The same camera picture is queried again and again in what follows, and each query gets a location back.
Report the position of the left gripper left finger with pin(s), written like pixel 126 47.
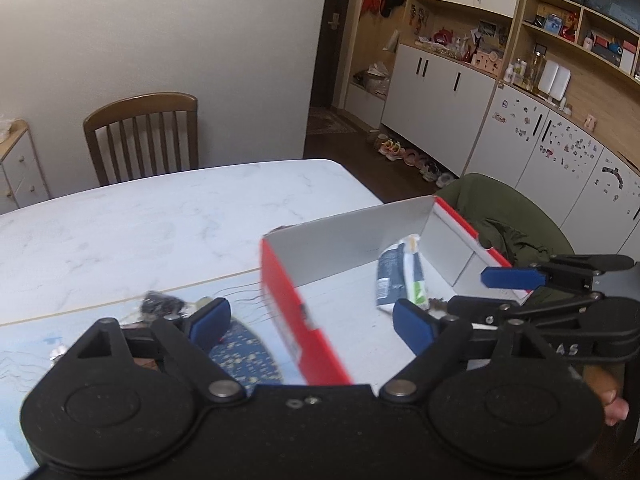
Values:
pixel 186 344

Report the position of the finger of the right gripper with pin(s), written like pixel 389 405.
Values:
pixel 568 272
pixel 574 312

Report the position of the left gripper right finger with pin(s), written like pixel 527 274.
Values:
pixel 438 345

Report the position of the black fuzzy keychain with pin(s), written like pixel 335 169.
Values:
pixel 158 305

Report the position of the white blue tissue pack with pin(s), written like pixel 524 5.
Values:
pixel 399 275

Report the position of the person's right hand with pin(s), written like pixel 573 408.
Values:
pixel 607 387

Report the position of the green padded jacket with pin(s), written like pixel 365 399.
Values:
pixel 506 220

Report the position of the red white cardboard box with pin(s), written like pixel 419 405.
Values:
pixel 319 281

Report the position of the pile of shoes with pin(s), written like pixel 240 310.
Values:
pixel 394 151

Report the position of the brown wooden chair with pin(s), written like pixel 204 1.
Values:
pixel 143 136

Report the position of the white drawer cabinet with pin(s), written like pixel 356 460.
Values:
pixel 21 179

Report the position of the doormat rug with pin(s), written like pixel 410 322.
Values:
pixel 323 121

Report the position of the white tall wall cabinet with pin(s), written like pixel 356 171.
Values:
pixel 542 95

